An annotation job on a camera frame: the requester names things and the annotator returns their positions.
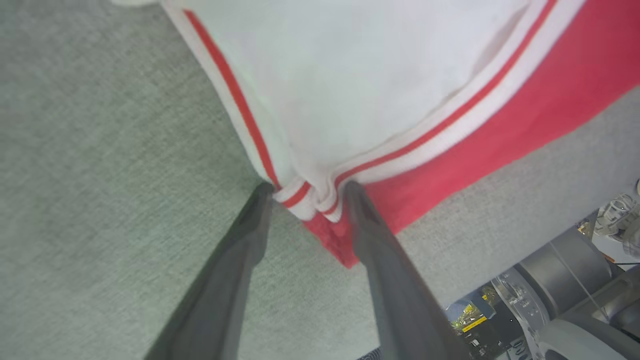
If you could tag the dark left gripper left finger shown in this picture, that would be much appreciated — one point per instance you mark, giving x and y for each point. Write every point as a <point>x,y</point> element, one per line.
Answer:
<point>225,290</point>

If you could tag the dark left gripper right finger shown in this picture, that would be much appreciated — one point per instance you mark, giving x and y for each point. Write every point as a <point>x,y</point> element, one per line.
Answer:
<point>395,290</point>

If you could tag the red and white basketball jersey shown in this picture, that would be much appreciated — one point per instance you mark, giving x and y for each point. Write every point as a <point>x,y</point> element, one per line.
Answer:
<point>350,85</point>

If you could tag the grey fabric sofa seat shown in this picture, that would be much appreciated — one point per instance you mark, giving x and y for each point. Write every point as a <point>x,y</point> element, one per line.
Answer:
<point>100,200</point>

